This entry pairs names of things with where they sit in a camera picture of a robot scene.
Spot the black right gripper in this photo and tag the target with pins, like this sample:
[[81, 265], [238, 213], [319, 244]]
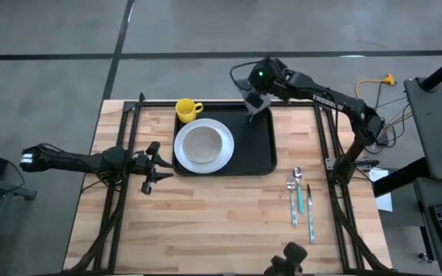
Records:
[[263, 76]]

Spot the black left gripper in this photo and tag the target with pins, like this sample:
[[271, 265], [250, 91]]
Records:
[[150, 165]]

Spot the white round plate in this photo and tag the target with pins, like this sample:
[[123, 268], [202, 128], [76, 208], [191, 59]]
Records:
[[184, 153]]

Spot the beige ceramic bowl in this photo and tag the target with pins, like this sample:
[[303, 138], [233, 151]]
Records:
[[202, 144]]

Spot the yellow mug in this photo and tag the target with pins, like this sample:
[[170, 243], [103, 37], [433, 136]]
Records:
[[185, 109]]

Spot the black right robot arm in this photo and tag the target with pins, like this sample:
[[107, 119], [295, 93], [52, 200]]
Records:
[[320, 96]]

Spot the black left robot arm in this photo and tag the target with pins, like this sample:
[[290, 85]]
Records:
[[71, 161]]

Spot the black plastic serving tray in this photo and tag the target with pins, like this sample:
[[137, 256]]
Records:
[[251, 149]]

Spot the black rounded device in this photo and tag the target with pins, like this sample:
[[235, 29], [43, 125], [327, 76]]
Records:
[[288, 255]]

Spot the white paper sheet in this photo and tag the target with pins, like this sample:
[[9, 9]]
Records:
[[384, 201]]

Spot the dark grey desk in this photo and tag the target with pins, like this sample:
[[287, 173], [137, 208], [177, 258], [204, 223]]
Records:
[[439, 126], [428, 191]]

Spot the black metal table frame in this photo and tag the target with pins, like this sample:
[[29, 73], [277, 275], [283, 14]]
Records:
[[159, 102]]

